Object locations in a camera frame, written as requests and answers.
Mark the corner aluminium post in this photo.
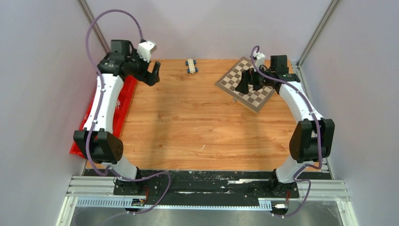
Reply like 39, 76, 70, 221
77, 0, 110, 53
296, 0, 341, 67

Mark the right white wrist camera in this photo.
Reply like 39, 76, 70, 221
253, 52, 266, 68

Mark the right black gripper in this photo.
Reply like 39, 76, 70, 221
235, 64, 274, 95

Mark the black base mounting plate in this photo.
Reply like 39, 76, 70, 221
113, 170, 299, 207

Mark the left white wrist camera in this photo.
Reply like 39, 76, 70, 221
137, 40, 157, 63

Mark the right corner aluminium post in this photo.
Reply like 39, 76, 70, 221
296, 0, 341, 67

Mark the left corner aluminium post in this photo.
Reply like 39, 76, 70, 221
77, 0, 110, 53

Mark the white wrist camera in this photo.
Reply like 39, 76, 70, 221
137, 40, 157, 63
253, 52, 266, 68

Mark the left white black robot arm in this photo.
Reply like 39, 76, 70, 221
73, 40, 160, 195

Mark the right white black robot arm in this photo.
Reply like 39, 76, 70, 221
235, 53, 335, 197

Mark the wooden chessboard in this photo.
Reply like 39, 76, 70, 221
215, 57, 275, 113

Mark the aluminium frame rail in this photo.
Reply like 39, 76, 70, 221
56, 170, 359, 226

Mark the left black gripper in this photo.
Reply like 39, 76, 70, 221
126, 49, 160, 87

